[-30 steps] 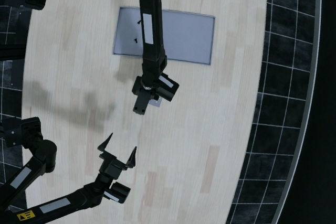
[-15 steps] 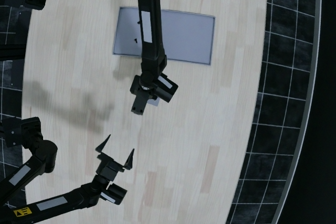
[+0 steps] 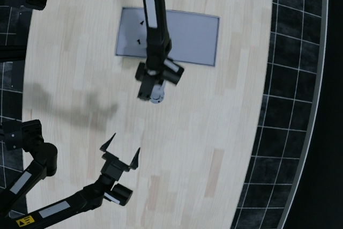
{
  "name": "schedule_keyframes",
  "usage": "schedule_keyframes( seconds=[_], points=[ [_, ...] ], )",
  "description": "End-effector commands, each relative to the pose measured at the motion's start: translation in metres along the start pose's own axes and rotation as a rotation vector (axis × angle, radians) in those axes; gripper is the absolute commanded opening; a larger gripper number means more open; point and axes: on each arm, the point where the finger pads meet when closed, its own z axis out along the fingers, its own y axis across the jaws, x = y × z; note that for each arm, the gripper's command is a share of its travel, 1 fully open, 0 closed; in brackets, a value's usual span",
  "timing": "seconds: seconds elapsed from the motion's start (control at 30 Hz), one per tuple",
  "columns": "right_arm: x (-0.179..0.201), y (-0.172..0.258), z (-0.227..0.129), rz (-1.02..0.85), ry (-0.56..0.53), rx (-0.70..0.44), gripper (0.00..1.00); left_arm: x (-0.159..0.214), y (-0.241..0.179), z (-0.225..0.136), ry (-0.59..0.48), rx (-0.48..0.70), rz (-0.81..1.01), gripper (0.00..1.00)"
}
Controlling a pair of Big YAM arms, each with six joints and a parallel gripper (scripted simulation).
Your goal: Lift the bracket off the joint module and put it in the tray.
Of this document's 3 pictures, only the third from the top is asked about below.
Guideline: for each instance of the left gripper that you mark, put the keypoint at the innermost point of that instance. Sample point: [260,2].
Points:
[141,63]

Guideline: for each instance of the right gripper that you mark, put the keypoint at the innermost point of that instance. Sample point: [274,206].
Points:
[108,155]

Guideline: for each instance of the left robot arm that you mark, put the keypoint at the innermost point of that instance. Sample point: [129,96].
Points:
[159,44]

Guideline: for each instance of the grey metal bracket with holes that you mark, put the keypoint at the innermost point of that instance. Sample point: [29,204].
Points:
[156,87]

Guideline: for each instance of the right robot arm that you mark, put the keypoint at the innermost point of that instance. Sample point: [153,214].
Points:
[44,164]

